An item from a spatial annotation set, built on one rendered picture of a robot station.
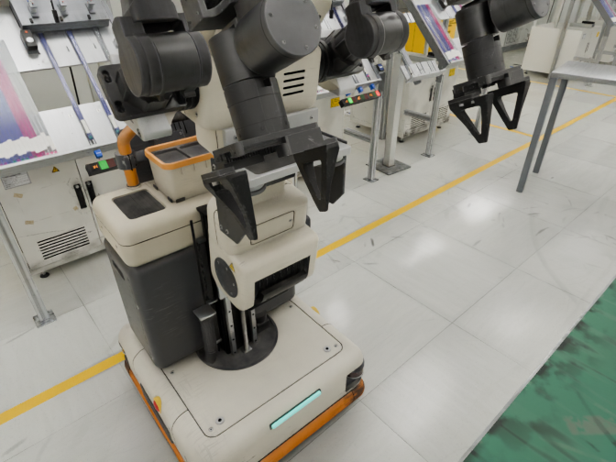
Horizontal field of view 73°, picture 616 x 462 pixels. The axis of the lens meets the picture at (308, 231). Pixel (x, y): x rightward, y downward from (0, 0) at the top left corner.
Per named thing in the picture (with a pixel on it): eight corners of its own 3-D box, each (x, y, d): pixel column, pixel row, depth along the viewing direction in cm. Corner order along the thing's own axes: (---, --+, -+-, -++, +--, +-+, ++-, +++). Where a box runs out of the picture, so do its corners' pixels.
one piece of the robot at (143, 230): (136, 352, 151) (62, 126, 106) (261, 289, 180) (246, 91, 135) (176, 418, 129) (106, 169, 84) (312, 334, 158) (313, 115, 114)
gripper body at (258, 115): (324, 137, 45) (305, 68, 44) (242, 161, 40) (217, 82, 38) (291, 147, 50) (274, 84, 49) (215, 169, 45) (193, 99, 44)
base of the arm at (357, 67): (346, 37, 95) (305, 42, 89) (368, 16, 88) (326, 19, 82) (361, 72, 96) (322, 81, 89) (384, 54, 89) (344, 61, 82)
